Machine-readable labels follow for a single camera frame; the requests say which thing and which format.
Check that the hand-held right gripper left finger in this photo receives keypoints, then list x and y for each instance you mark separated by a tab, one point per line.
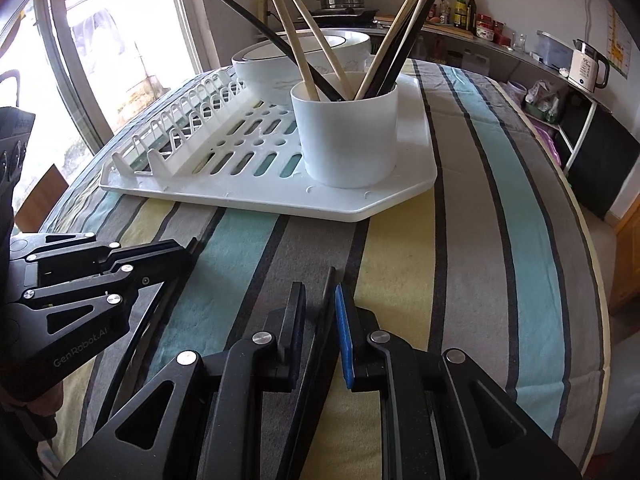
298	330

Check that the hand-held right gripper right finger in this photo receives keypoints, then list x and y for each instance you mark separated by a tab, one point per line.
345	330

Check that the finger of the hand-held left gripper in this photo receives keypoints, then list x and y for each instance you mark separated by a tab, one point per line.
115	287
150	255

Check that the black chopstick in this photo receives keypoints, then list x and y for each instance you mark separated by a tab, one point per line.
270	33
320	350
425	15

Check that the white plastic dish rack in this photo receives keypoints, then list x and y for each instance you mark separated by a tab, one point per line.
415	170

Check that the white cylindrical cup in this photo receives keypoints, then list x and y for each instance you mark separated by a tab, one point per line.
345	145

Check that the wooden chopstick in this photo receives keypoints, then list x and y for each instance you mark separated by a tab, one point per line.
415	8
315	35
400	20
287	20

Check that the striped tablecloth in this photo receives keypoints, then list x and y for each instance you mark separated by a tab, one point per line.
475	260

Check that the sliding glass window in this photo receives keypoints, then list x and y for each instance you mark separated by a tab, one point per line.
125	35

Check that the white bowl dark rim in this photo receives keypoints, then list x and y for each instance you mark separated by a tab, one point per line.
265	80
350	47

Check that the orange wooden door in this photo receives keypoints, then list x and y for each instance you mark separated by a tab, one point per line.
627	260

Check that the grocery bags under counter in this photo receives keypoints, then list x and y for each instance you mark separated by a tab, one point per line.
545	102

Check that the black cooktop stove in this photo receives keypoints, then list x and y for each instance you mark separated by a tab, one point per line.
345	15

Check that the black cabinet panel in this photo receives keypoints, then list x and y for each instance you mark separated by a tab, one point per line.
605	160

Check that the steel kitchen counter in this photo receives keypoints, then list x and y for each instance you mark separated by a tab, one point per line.
500	50

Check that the yellow cap sauce bottle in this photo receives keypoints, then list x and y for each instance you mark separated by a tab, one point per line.
445	10

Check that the red lidded jars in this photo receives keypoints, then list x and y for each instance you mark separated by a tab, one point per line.
490	27

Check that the dark glass oil bottle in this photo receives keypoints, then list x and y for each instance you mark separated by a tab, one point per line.
460	10
471	12

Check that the clear plastic storage container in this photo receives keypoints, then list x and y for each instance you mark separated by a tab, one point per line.
552	50

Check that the white electric kettle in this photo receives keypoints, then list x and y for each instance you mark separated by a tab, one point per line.
587	67

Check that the giraffe wall poster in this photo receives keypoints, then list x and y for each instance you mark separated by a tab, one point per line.
619	45

